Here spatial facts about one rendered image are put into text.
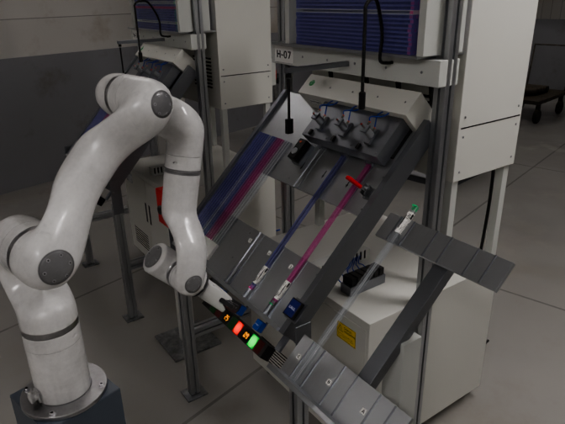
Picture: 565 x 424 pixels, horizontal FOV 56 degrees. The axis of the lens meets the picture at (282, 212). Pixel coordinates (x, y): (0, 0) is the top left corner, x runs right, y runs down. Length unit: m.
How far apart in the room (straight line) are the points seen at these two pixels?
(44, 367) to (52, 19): 4.19
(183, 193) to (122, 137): 0.23
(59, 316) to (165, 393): 1.25
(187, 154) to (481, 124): 0.92
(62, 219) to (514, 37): 1.36
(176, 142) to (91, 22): 4.14
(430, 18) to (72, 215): 0.97
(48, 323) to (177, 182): 0.42
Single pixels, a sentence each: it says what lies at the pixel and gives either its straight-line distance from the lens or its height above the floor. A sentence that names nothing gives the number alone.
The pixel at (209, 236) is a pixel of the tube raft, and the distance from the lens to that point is 1.82.
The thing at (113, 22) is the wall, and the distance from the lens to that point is 5.50.
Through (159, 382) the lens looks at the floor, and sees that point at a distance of 2.47.
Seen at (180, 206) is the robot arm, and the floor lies 1.07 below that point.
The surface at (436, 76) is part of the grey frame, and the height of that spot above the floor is 1.34.
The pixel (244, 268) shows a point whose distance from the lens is 1.65.
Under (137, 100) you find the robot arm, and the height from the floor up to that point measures 1.35.
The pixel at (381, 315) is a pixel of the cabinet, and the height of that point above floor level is 0.62.
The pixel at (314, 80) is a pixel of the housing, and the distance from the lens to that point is 1.84.
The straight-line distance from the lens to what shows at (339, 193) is 1.56.
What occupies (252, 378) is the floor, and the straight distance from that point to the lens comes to 2.43.
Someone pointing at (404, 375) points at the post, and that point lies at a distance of 1.31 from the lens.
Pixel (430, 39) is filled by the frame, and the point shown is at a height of 1.43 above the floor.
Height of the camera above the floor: 1.55
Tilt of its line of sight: 22 degrees down
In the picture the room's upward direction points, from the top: 1 degrees counter-clockwise
